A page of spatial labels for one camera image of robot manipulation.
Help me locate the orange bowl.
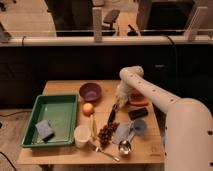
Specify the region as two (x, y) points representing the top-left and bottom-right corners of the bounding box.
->
(130, 89), (143, 99)

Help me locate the blue plastic cup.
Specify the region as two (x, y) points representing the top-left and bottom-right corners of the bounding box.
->
(133, 119), (147, 135)

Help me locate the banana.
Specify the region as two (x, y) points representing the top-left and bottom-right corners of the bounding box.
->
(90, 115), (97, 140)

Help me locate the metal measuring scoop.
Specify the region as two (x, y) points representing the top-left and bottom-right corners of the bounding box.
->
(118, 130), (135, 155)

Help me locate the green plastic tray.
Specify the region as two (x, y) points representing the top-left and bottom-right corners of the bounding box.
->
(22, 94), (78, 148)

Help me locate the white cup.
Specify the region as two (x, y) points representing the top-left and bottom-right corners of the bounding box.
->
(74, 125), (91, 148)

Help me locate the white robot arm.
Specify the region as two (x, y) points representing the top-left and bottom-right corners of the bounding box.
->
(116, 66), (213, 171)

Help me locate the bunch of red grapes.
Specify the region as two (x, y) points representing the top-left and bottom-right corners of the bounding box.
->
(98, 123), (119, 148)

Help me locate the white railing ledge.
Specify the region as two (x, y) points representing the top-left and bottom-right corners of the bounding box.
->
(0, 35), (213, 47)

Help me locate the grey blue cloth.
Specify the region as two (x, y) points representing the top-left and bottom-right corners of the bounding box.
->
(112, 123), (134, 144)

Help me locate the orange carrot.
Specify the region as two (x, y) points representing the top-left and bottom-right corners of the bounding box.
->
(130, 98), (149, 107)

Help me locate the blue sponge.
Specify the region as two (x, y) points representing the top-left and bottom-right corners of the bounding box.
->
(35, 120), (54, 141)

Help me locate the wooden table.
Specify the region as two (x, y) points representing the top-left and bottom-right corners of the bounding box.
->
(17, 80), (164, 167)

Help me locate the black rectangular block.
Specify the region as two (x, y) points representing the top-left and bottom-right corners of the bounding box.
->
(128, 107), (148, 120)

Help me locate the office chair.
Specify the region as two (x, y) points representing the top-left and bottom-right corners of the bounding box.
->
(102, 9), (120, 36)

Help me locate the black handled brush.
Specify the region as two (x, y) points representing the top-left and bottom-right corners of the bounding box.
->
(107, 104), (118, 125)

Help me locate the orange fruit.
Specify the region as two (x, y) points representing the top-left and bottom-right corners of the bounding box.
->
(82, 103), (94, 117)

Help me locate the metal spoon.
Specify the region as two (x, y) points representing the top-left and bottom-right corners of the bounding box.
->
(90, 142), (121, 163)

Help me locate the purple bowl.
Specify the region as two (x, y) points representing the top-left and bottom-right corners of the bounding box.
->
(79, 82), (102, 102)

